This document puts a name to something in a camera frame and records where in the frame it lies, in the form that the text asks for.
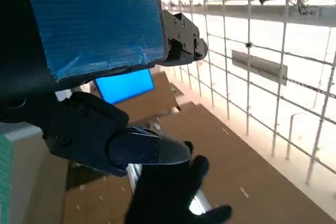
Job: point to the green cutting mat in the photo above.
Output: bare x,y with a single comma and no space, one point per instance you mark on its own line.
5,182

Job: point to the grey metal ceiling grid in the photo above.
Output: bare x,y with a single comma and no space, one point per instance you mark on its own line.
262,11

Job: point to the blue screen monitor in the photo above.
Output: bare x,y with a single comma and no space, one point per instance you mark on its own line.
126,87

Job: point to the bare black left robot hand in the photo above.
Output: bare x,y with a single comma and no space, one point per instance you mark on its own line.
92,24

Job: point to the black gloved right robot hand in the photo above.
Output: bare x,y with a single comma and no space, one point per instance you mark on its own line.
162,197

